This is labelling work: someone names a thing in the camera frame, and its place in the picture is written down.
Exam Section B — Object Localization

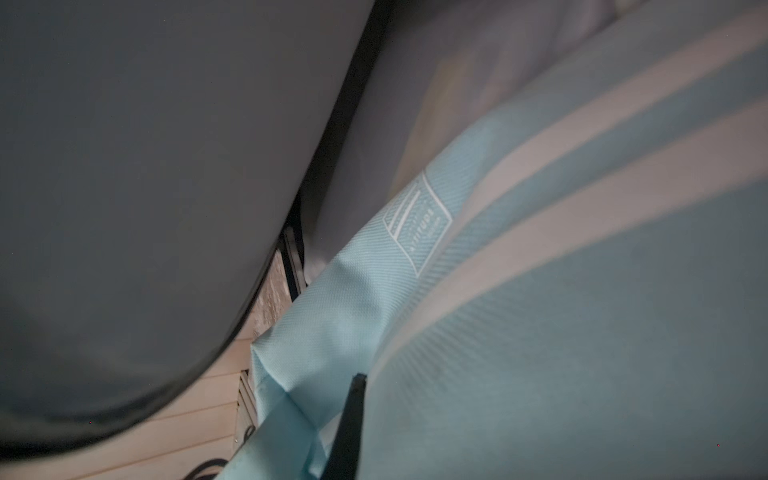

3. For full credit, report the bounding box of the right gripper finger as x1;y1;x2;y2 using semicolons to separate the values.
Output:
321;373;367;480

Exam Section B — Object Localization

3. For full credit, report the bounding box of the light teal pencil pouch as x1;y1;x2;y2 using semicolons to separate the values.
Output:
221;1;767;479

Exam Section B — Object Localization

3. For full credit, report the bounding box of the navy blue student backpack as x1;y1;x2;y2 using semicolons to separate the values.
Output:
0;0;649;463

